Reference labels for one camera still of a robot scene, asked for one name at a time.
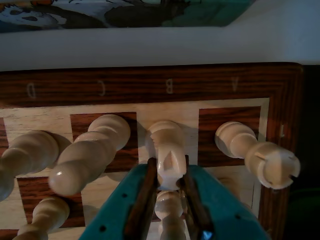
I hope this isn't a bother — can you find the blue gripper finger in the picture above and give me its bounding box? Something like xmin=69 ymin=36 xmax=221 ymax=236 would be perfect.
xmin=176 ymin=154 xmax=272 ymax=240
xmin=79 ymin=157 xmax=160 ymax=240

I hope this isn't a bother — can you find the white wooden knight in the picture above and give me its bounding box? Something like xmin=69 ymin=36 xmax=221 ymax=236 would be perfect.
xmin=144 ymin=120 xmax=187 ymax=192

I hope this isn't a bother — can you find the white wooden rook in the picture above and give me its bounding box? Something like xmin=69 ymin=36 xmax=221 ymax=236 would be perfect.
xmin=214 ymin=121 xmax=301 ymax=189

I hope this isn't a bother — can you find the white wooden bishop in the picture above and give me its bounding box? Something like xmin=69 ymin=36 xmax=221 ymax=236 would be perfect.
xmin=48 ymin=114 xmax=132 ymax=197

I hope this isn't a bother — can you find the white wooden queen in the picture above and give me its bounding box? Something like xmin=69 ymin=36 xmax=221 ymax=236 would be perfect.
xmin=0 ymin=130 xmax=60 ymax=202

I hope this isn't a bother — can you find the black mat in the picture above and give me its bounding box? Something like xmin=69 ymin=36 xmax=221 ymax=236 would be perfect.
xmin=301 ymin=63 xmax=320 ymax=196

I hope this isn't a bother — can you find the wooden chessboard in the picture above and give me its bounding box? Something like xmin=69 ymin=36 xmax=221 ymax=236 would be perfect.
xmin=0 ymin=61 xmax=305 ymax=240

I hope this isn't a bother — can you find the illustrated colourful book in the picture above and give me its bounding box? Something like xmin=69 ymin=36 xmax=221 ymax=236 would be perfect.
xmin=0 ymin=0 xmax=257 ymax=33

